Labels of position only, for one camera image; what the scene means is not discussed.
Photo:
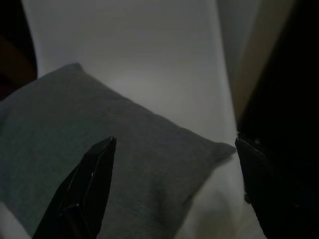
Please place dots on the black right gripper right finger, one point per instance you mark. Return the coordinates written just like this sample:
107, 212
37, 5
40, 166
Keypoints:
264, 189

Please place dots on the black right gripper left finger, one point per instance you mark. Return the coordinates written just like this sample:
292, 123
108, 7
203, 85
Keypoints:
89, 189

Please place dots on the white plastic chair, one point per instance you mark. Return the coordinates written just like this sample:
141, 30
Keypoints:
149, 49

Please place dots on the grey cushion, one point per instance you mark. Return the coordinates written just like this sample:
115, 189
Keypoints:
94, 119

